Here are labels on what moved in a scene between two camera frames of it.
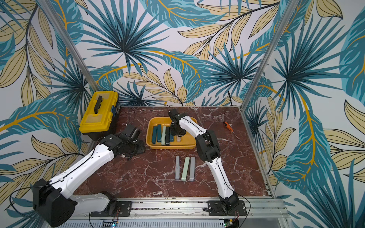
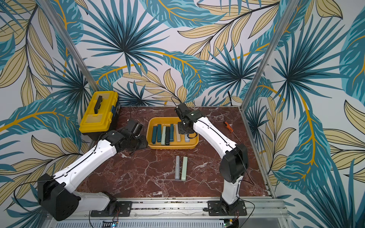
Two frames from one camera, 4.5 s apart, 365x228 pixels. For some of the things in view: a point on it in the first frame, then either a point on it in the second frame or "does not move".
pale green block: (185, 169) does not move
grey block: (177, 167) does not move
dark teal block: (154, 134) does not move
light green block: (163, 140) does not move
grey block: (192, 169) -> (187, 139)
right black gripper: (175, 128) -> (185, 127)
